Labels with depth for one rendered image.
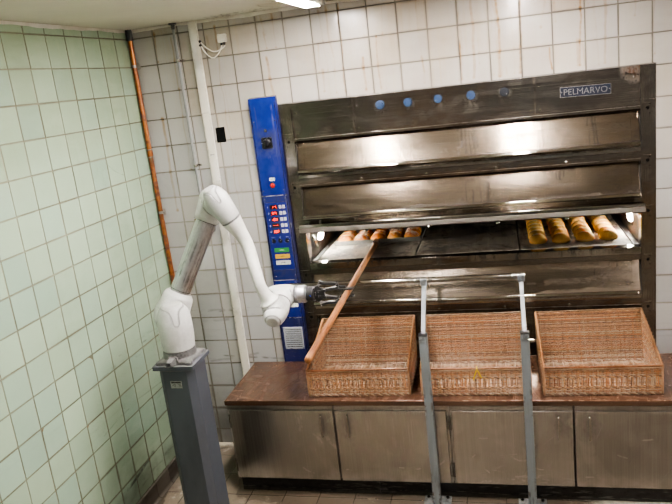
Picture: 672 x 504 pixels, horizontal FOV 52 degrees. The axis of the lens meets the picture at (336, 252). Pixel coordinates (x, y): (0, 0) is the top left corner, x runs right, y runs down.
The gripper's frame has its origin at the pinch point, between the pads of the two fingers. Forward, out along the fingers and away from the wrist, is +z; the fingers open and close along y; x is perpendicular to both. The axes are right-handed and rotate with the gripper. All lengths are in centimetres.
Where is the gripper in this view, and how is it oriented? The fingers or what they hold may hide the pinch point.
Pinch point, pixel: (346, 292)
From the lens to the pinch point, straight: 336.0
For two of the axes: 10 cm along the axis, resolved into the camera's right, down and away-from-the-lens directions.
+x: -2.0, 2.6, -9.4
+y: 1.1, 9.6, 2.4
